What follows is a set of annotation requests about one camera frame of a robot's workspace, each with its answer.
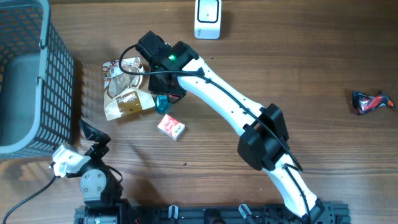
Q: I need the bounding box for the red white small box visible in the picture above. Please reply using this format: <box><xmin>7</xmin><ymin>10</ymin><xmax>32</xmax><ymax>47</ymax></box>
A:
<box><xmin>157</xmin><ymin>114</ymin><xmax>185</xmax><ymax>141</ymax></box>

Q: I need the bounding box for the blue mouthwash bottle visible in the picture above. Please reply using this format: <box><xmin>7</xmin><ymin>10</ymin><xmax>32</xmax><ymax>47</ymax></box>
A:
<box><xmin>155</xmin><ymin>95</ymin><xmax>170</xmax><ymax>114</ymax></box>

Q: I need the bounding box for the snack packet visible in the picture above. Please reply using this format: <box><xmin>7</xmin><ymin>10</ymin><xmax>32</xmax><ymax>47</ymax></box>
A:
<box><xmin>103</xmin><ymin>57</ymin><xmax>155</xmax><ymax>121</ymax></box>

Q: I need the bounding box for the grey plastic mesh basket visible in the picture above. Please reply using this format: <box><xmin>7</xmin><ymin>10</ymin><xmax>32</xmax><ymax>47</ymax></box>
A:
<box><xmin>1</xmin><ymin>0</ymin><xmax>75</xmax><ymax>159</ymax></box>

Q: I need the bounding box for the white barcode scanner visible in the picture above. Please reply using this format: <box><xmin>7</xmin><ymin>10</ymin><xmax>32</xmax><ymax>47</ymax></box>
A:
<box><xmin>194</xmin><ymin>0</ymin><xmax>222</xmax><ymax>40</ymax></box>

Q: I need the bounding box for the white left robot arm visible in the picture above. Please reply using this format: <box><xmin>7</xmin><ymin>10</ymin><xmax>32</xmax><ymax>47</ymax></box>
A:
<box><xmin>74</xmin><ymin>120</ymin><xmax>131</xmax><ymax>224</ymax></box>

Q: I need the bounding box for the black red snack pouch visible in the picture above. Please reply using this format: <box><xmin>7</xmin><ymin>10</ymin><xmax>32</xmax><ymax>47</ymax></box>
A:
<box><xmin>352</xmin><ymin>91</ymin><xmax>396</xmax><ymax>115</ymax></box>

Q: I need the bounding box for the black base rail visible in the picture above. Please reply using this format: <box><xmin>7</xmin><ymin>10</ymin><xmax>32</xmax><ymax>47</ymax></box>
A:
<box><xmin>73</xmin><ymin>202</ymin><xmax>352</xmax><ymax>224</ymax></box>

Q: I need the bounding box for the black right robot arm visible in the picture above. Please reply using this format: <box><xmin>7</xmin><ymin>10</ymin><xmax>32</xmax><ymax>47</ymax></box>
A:
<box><xmin>135</xmin><ymin>31</ymin><xmax>324</xmax><ymax>223</ymax></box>

